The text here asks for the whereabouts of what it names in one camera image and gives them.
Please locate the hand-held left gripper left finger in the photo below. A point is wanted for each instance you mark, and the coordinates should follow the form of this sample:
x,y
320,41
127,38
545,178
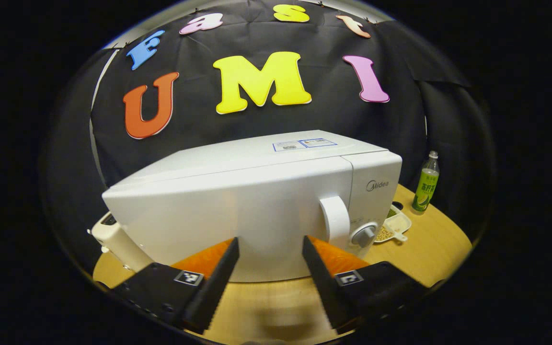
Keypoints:
x,y
213,287

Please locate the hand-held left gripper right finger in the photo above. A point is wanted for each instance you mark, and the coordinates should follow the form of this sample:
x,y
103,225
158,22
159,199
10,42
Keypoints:
x,y
326,287

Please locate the white microwave oven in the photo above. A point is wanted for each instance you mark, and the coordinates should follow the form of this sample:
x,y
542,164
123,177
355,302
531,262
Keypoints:
x,y
257,191

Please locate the white divided dish with beans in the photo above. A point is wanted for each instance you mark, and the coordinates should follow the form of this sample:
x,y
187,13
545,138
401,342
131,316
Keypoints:
x,y
397,224

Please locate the small black round cap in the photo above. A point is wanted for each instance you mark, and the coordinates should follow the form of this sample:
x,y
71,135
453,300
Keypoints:
x,y
397,205

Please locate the white kitchen appliance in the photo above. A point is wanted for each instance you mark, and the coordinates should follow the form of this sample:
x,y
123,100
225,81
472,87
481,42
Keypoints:
x,y
113,237

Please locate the green label drink bottle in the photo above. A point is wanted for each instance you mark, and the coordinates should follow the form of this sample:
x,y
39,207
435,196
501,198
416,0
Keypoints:
x,y
424,189

